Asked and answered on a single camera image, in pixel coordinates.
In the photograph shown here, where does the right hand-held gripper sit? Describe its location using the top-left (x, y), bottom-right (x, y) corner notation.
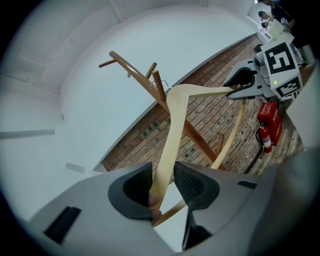
top-left (223, 41), bottom-right (305, 102)

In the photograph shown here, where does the person's left hand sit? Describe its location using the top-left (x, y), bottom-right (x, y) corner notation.
top-left (148, 191), bottom-right (164, 223)

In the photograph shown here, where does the light wooden hanger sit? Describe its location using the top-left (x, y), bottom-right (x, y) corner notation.
top-left (149, 79), bottom-right (247, 228)

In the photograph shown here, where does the red fire extinguisher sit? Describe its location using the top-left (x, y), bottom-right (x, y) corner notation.
top-left (255, 122), bottom-right (273, 154)

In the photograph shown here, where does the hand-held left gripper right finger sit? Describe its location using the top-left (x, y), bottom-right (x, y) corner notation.
top-left (174, 161), bottom-right (272, 253)

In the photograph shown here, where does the red fire equipment box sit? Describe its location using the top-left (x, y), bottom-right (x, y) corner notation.
top-left (257, 101), bottom-right (283, 147)

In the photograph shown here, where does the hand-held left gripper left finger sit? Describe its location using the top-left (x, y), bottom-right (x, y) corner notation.
top-left (27, 161), bottom-right (177, 256)

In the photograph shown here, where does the brown wooden coat rack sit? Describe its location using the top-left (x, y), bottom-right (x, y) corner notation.
top-left (98, 50), bottom-right (226, 172)

